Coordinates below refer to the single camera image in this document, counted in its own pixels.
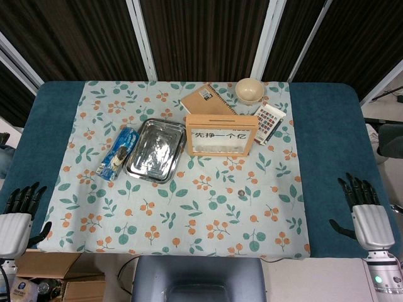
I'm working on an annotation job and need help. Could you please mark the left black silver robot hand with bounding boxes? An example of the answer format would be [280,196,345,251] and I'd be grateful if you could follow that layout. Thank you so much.
[0,181,53,256]

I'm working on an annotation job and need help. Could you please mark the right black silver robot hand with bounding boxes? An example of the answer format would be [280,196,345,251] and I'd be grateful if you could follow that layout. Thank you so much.
[329,172,396,252]

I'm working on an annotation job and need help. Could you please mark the wooden money box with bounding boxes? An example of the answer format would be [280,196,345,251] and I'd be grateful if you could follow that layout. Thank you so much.
[184,113,259,157]

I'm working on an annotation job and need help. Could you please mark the open cardboard box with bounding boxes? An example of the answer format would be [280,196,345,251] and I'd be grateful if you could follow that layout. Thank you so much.
[14,250,106,302]

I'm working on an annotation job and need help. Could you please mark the blue label round container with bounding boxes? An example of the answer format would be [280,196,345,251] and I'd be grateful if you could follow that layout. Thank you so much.
[12,279,33,299]

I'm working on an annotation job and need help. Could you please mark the small closed cardboard box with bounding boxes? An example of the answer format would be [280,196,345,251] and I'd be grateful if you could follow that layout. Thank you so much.
[62,279,106,302]

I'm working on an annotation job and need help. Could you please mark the blue table cover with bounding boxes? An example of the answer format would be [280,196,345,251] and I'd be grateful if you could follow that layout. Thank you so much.
[0,81,398,259]

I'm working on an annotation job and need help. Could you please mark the blue cookie snack pack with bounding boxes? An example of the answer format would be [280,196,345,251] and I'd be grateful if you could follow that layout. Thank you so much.
[96,126,140,181]

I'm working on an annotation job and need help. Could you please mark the dark folding screen panel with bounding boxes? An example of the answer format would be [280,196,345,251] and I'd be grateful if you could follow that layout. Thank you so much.
[139,0,271,82]
[0,59,36,127]
[262,0,326,82]
[0,0,149,83]
[295,0,403,99]

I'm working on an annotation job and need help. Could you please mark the white watercolour paint box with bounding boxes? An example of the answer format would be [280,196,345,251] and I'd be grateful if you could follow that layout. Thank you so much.
[253,104,288,146]

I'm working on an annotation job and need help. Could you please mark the stainless steel rectangular tray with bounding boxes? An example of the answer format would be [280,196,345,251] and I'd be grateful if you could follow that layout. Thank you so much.
[125,118,186,184]

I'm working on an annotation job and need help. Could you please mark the floral patterned tablecloth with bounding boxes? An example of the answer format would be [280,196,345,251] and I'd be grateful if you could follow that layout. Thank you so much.
[37,80,312,260]

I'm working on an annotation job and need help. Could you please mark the grey blue chair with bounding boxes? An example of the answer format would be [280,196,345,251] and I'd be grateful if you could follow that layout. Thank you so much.
[131,255,268,302]

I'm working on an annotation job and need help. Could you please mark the beige bowl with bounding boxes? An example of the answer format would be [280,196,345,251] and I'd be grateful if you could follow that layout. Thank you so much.
[235,77,265,105]

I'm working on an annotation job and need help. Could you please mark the brown spiral notebook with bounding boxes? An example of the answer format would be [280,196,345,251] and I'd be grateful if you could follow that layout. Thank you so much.
[180,82,239,116]

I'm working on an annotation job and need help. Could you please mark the black floor cable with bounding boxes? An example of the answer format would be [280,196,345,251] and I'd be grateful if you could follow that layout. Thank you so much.
[116,256,140,295]

